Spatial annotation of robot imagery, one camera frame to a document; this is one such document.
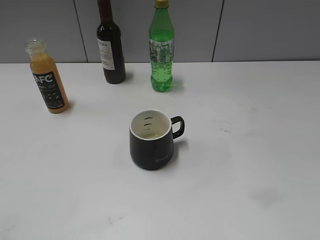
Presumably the NFC orange juice bottle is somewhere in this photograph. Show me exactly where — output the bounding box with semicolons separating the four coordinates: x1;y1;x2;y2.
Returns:
24;37;70;114

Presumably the black ceramic mug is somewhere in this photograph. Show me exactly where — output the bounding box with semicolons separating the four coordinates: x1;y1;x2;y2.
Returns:
129;109;185;171

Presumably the green plastic soda bottle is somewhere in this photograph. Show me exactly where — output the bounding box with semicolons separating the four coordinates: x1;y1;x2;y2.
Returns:
149;0;175;92

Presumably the dark red wine bottle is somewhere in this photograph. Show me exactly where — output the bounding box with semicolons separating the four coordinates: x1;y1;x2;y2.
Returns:
96;0;126;84

